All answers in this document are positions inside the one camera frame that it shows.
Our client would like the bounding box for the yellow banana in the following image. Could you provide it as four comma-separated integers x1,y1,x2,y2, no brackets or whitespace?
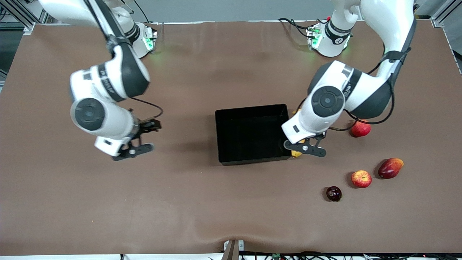
291,108,303,159

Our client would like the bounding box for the black plastic box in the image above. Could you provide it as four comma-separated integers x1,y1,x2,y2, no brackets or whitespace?
215,104,293,166

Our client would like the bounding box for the red yellow apple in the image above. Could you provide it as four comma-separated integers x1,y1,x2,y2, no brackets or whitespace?
351,170,372,189

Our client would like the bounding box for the red pomegranate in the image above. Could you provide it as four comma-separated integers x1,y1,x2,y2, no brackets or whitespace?
351,120,371,138

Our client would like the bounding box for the dark purple plum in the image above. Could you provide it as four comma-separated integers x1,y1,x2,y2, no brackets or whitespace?
326,186,342,202

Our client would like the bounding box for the brown table cover mat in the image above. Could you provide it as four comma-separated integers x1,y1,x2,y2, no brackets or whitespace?
0,20,462,255

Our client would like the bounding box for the red yellow mango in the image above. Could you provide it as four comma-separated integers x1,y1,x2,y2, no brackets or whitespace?
378,158,404,179

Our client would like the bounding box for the black left arm base cable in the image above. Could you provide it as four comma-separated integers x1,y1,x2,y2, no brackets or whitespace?
278,17,318,38

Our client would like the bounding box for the black arm base cable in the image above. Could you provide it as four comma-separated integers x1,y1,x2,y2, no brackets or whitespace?
135,0,159,26
278,17,318,38

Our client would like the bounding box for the black right arm base cable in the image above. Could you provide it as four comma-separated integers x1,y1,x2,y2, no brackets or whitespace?
135,0,159,26

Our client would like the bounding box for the grey metal mount bracket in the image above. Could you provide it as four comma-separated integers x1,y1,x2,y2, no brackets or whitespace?
223,239,245,260

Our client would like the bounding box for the aluminium frame profile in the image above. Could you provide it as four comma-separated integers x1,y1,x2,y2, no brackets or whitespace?
415,0,462,29
0,0,47,35

